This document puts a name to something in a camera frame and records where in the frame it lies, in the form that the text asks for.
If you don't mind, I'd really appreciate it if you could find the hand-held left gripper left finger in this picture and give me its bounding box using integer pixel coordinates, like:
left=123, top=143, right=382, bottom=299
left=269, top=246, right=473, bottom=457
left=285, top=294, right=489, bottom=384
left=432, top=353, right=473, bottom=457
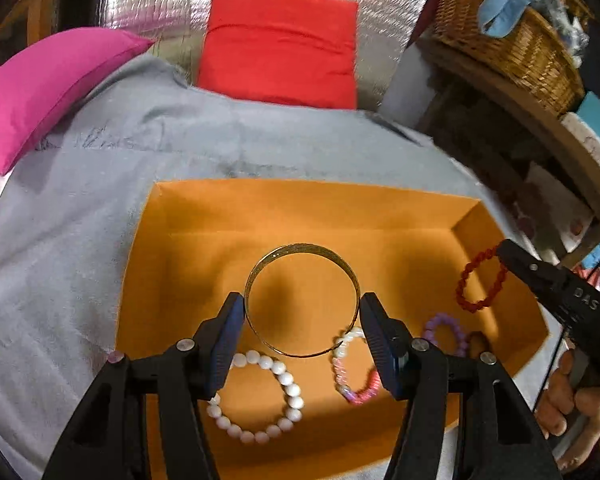
left=41, top=292, right=246, bottom=480

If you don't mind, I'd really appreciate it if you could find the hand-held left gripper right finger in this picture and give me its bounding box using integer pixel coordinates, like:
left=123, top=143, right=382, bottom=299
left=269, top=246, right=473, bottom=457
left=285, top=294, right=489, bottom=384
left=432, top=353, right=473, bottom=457
left=358, top=292, right=563, bottom=480

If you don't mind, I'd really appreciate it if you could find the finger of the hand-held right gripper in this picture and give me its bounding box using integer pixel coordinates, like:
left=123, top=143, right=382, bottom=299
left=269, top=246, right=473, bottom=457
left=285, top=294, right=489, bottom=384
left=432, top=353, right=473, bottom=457
left=497, top=240, right=565, bottom=311

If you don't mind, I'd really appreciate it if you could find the red bead bracelet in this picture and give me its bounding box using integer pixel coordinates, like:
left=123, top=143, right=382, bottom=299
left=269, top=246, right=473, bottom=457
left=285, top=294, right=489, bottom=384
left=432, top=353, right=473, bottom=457
left=455, top=245, right=510, bottom=313

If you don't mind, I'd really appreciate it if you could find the gold bangle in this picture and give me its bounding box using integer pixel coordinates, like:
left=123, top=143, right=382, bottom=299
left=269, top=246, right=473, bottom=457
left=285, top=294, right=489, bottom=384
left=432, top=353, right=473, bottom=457
left=243, top=244, right=362, bottom=358

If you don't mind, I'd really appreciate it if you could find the orange cardboard box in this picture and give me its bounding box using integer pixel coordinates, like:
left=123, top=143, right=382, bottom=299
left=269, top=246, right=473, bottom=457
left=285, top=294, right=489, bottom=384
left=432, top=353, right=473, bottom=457
left=115, top=178, right=549, bottom=480

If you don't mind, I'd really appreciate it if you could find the person's right hand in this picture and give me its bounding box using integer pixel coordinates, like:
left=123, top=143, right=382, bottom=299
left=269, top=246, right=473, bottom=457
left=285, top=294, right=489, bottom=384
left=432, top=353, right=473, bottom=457
left=535, top=349, right=600, bottom=472

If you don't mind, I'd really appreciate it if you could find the dark brown bangle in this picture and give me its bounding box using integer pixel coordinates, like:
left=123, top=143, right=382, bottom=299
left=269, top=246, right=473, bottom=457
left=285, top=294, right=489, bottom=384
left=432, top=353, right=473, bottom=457
left=467, top=331, right=491, bottom=356

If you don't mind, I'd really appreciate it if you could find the wooden shelf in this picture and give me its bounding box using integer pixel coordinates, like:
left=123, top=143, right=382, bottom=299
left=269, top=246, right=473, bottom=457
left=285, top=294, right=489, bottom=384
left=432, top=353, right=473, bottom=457
left=415, top=37, right=600, bottom=268

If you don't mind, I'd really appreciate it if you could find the grey blanket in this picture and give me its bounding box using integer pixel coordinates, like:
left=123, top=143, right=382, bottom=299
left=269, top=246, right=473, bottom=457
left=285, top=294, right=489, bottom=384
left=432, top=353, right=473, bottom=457
left=0, top=52, right=571, bottom=480

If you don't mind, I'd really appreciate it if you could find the wicker basket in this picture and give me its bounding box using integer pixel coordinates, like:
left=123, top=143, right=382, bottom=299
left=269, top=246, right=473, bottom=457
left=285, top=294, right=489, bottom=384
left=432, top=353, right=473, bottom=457
left=432, top=0, right=586, bottom=118

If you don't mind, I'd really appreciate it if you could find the blue cloth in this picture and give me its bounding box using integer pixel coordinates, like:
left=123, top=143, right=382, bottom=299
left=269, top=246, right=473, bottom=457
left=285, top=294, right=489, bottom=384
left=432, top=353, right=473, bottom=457
left=478, top=0, right=546, bottom=38

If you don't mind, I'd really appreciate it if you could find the small red cushion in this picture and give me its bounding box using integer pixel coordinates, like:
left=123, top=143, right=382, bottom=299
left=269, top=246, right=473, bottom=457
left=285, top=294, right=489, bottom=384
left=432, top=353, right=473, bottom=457
left=196, top=0, right=359, bottom=110

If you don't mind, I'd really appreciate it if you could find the pink cushion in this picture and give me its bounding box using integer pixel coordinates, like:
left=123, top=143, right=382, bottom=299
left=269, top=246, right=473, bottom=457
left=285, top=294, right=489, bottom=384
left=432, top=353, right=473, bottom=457
left=0, top=27, right=156, bottom=176

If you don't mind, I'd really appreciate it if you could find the silver foil panel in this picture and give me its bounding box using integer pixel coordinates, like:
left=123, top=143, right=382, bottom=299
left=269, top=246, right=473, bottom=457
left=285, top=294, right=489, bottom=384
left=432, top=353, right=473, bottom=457
left=92, top=0, right=443, bottom=111

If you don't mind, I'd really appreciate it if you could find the orange wooden cabinet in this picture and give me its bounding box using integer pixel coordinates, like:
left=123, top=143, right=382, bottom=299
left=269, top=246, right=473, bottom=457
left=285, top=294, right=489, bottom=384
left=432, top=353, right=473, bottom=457
left=0, top=0, right=101, bottom=76

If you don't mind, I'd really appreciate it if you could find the pink bead bracelet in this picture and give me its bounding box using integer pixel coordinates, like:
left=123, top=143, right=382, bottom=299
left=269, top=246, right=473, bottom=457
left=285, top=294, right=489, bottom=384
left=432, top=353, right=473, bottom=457
left=331, top=326, right=382, bottom=406

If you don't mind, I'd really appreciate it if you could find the purple bead bracelet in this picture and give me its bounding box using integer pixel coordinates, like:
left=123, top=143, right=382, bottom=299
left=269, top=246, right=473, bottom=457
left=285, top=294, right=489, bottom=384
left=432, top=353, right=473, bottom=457
left=422, top=312, right=471, bottom=358

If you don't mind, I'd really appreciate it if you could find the white bead bracelet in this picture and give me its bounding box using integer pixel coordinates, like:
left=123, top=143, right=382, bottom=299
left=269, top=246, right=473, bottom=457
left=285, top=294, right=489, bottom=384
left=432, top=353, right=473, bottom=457
left=206, top=350, right=305, bottom=445

